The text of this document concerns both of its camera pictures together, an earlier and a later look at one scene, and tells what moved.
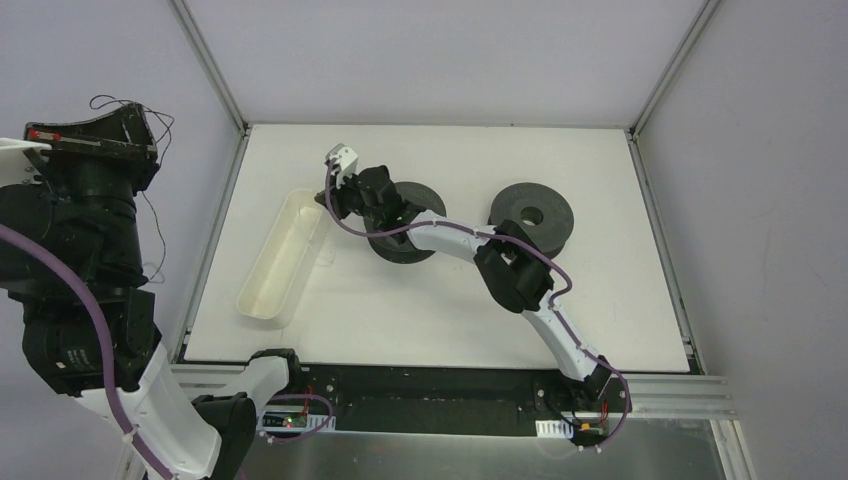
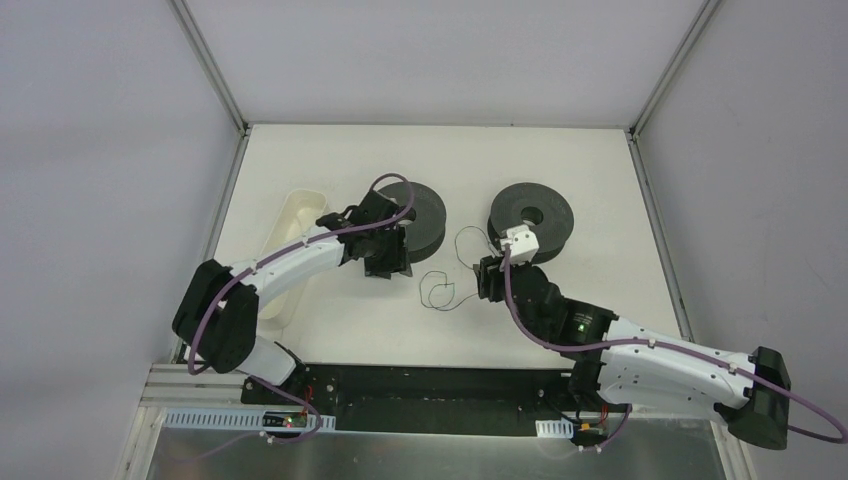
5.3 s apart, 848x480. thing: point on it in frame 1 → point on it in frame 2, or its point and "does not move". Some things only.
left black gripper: (92, 149) → (385, 263)
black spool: (387, 246) does not move
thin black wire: (161, 161) → (451, 283)
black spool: (539, 212) does not move
